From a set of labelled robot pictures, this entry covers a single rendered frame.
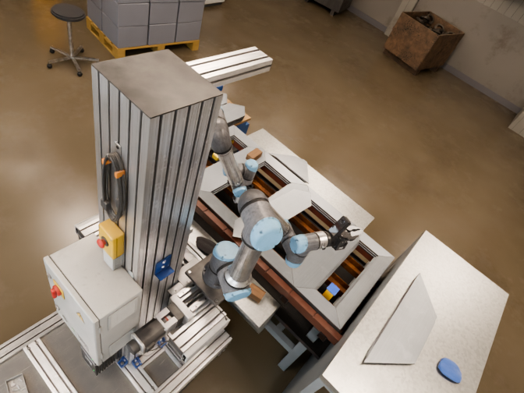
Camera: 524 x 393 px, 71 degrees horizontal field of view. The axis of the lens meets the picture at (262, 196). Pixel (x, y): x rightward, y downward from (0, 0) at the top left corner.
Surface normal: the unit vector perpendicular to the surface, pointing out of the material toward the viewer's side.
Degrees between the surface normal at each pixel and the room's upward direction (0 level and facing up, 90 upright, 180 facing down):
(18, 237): 0
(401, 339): 0
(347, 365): 0
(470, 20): 90
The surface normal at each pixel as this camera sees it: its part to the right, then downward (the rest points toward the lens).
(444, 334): 0.29, -0.65
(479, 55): -0.64, 0.42
